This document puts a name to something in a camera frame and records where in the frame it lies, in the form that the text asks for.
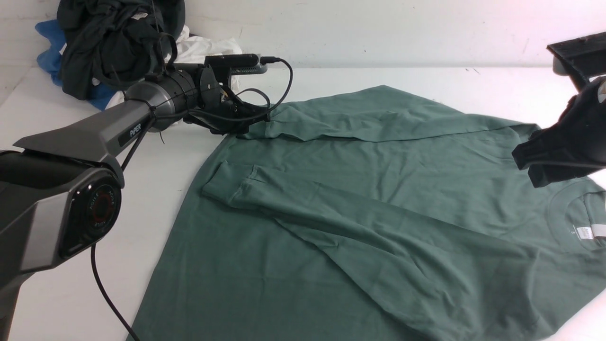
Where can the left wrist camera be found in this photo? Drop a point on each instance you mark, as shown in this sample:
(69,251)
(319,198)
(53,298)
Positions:
(236,64)

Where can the dark green crumpled garment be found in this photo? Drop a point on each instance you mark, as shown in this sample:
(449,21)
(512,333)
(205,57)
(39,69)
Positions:
(116,42)

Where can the green long-sleeve top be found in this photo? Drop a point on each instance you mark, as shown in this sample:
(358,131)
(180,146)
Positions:
(374,216)

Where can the white crumpled garment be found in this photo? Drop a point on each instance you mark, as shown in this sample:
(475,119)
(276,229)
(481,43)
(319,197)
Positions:
(194,49)

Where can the blue crumpled garment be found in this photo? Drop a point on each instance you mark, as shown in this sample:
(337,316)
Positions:
(100,96)

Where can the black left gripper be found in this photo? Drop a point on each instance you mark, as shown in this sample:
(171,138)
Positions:
(219,109)

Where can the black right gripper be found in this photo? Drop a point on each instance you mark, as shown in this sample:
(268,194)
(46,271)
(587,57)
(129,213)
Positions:
(574,147)

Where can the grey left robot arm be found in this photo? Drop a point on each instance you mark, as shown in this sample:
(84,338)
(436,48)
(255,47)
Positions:
(61,193)

